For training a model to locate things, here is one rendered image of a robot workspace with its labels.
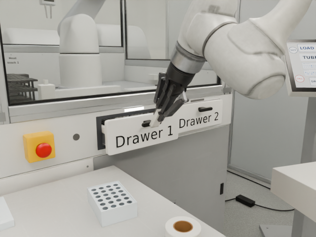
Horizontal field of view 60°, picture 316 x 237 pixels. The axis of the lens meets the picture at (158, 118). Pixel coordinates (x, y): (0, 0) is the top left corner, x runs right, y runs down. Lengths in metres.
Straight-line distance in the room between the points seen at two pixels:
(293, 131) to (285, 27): 1.92
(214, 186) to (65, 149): 0.79
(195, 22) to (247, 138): 2.15
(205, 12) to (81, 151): 0.55
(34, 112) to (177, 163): 0.61
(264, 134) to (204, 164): 1.39
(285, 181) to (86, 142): 0.58
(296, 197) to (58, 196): 0.60
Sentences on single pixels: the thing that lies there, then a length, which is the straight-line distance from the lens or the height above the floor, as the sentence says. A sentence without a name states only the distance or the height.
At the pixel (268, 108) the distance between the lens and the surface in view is 2.55.
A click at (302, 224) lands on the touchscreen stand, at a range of 1.81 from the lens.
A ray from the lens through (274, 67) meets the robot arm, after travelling 0.55.
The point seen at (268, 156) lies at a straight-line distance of 2.64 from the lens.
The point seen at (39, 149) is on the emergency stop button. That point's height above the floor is 0.88.
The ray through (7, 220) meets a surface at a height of 0.78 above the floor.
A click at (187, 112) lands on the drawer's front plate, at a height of 0.90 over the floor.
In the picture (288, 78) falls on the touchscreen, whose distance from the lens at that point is 1.44.
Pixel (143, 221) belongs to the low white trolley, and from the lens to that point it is 0.66.
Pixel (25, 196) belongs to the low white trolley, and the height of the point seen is 0.76.
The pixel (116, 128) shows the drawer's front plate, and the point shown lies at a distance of 0.86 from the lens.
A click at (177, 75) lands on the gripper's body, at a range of 0.72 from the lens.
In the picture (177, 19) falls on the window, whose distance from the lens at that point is 1.09.
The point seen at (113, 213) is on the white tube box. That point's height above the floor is 0.79.
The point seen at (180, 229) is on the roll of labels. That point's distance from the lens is 0.59.
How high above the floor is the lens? 1.12
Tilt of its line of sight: 13 degrees down
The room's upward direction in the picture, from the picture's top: straight up
